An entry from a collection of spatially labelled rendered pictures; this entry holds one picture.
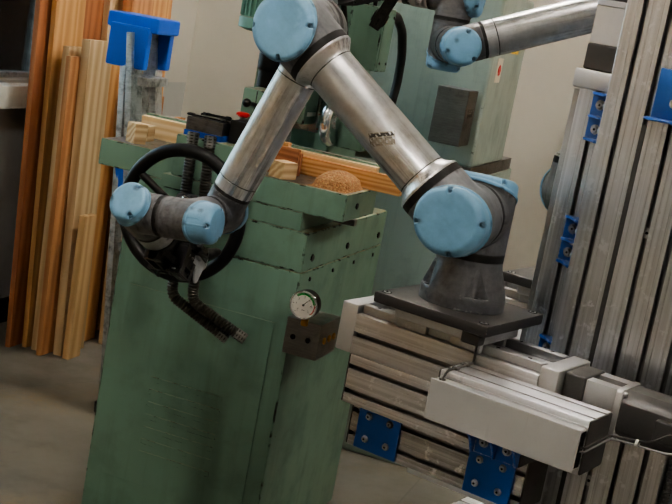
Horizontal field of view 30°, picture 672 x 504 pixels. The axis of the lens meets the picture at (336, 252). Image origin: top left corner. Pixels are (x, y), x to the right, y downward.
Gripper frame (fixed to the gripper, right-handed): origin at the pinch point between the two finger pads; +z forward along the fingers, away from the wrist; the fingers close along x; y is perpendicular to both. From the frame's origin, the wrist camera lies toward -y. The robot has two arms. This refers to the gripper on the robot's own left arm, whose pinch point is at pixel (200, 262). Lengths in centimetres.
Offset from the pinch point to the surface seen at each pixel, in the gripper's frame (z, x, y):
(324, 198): 14.4, 16.0, -23.6
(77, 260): 124, -105, -33
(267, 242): 19.8, 4.0, -13.6
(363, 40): 27, 9, -70
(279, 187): 13.8, 5.5, -24.3
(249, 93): 14.5, -8.8, -46.1
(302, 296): 19.0, 15.7, -2.7
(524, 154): 227, 7, -140
